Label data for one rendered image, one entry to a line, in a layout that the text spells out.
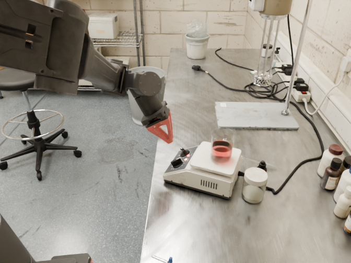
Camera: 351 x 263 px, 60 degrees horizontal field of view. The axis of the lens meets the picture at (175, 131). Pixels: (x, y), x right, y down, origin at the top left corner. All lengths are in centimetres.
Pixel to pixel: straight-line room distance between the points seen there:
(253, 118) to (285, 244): 56
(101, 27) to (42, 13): 256
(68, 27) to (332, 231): 73
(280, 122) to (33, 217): 144
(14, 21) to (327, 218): 78
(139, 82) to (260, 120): 62
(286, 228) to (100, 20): 247
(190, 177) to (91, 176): 135
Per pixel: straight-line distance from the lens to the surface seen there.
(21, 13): 38
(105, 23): 291
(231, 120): 117
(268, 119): 121
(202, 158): 83
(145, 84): 70
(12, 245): 27
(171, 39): 320
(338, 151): 95
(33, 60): 37
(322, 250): 81
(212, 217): 80
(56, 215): 193
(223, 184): 81
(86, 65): 44
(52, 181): 216
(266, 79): 114
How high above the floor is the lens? 135
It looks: 33 degrees down
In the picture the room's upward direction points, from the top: straight up
